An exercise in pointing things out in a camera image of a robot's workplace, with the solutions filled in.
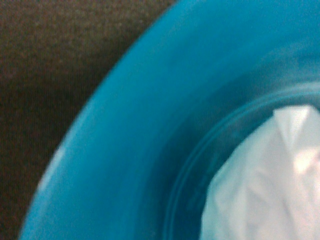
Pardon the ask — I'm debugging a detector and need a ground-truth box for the white paper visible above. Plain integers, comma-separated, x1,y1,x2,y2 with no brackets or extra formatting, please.
200,105,320,240

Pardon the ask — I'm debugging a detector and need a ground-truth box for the blue plastic bowl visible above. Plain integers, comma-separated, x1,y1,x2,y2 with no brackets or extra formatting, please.
19,0,320,240

